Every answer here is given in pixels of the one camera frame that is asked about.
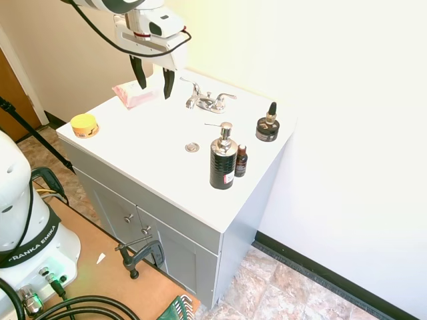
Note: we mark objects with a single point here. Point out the brown wooden door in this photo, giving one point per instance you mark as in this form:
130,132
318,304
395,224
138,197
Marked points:
13,96

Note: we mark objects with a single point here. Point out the small dark brown bottle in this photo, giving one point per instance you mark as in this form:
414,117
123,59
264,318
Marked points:
241,161

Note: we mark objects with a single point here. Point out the brown wooden base board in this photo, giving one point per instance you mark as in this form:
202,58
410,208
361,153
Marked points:
110,266

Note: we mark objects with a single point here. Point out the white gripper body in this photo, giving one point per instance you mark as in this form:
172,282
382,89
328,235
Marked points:
150,46

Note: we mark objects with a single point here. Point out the pink wipes packet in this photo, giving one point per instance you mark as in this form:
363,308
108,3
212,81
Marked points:
135,95

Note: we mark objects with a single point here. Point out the yellow round tin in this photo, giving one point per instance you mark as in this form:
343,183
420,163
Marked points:
84,125

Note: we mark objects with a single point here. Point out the chrome sink drain stopper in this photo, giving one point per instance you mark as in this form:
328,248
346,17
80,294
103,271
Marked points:
192,146

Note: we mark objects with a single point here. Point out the green hex key set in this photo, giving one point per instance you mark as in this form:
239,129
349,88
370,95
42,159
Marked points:
178,308

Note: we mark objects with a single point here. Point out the black round jar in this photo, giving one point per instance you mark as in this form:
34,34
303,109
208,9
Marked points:
267,130

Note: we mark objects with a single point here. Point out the black-tipped dropper bottle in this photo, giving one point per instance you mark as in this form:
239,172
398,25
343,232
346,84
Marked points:
271,113

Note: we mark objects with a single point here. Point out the black camera stand leg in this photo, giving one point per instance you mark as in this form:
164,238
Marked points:
33,133

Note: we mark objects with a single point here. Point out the white vanity sink top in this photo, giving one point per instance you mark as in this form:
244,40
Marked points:
160,140

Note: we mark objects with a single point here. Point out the black metal C-clamp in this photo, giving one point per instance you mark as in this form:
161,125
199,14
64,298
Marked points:
141,255

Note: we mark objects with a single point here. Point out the grey vanity cabinet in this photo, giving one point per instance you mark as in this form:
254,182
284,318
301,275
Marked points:
160,233

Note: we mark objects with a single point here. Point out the chrome faucet spout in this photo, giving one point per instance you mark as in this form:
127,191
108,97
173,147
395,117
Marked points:
193,96

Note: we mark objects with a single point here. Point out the chrome cabinet knob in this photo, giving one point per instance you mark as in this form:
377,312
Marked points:
128,218
145,229

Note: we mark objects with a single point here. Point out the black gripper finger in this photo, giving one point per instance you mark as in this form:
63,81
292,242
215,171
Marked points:
138,71
168,83

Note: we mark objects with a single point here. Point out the black soap pump dispenser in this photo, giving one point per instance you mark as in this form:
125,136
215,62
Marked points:
223,160

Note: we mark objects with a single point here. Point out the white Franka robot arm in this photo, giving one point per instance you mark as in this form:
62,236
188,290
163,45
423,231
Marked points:
20,213

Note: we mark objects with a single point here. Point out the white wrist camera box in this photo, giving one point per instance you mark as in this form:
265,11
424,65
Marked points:
165,25

